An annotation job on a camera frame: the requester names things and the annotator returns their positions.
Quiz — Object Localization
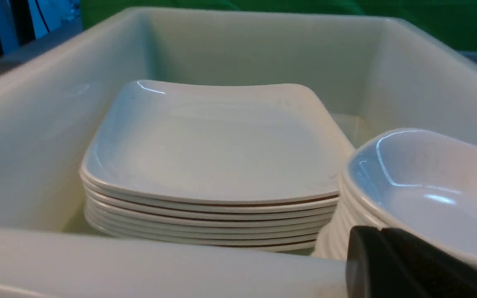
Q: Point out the large white plastic tub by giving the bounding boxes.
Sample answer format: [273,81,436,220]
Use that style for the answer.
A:
[0,7,477,298]

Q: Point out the stack of white square plates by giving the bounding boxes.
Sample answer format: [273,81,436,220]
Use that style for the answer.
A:
[80,80,354,252]

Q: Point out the stack of white bowls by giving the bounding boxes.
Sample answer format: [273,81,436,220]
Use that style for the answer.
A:
[312,128,477,269]

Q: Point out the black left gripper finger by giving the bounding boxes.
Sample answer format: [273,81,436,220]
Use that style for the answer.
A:
[346,225,477,298]

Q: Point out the green backdrop cloth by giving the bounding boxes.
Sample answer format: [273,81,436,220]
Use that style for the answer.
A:
[81,0,477,52]

